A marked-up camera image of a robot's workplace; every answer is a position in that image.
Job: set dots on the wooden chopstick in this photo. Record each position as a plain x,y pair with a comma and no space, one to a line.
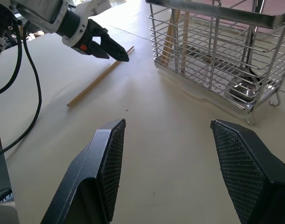
95,80
167,37
172,39

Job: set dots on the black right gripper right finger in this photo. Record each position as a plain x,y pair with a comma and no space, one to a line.
247,172

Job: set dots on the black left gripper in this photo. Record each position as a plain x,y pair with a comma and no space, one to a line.
93,29

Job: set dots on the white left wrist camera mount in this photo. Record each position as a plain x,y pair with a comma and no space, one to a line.
72,40

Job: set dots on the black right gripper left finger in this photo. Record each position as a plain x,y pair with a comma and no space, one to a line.
91,177

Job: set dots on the grey robot body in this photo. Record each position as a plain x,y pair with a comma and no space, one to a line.
1,177

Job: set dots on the metal spoon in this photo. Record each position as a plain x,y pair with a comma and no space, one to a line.
243,89

